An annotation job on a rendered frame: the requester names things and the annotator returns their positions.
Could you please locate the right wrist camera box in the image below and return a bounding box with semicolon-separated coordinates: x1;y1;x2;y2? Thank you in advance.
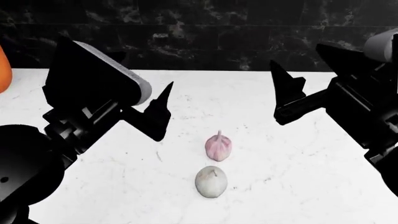
363;28;398;63

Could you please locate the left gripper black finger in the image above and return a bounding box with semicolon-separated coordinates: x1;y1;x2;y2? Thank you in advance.
111;50;127;69
142;81;174;142

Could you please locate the pink garlic bulb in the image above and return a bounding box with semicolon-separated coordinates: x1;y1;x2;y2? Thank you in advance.
205;129;233;162

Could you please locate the orange rounded object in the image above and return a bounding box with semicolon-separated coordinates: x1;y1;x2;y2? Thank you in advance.
0;44;13;95

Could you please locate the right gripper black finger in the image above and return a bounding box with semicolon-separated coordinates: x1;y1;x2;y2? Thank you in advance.
269;60;308;108
315;42;379;79

